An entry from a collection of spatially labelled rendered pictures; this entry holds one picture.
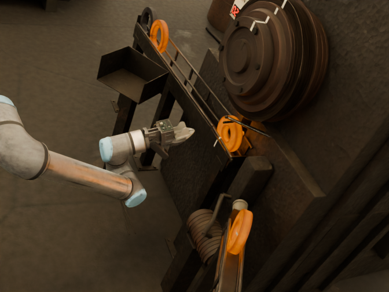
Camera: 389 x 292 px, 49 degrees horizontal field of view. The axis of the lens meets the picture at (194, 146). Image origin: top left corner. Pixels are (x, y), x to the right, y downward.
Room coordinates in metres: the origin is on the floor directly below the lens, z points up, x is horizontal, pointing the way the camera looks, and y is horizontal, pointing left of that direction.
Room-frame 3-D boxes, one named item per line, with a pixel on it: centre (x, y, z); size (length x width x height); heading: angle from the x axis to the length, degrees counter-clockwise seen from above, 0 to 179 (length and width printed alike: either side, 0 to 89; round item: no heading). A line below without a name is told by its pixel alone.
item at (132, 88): (1.76, 0.41, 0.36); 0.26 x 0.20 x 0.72; 73
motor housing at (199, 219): (1.17, -0.20, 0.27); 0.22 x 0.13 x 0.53; 38
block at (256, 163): (1.33, -0.26, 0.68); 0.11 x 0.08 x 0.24; 128
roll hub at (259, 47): (1.45, -0.03, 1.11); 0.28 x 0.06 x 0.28; 38
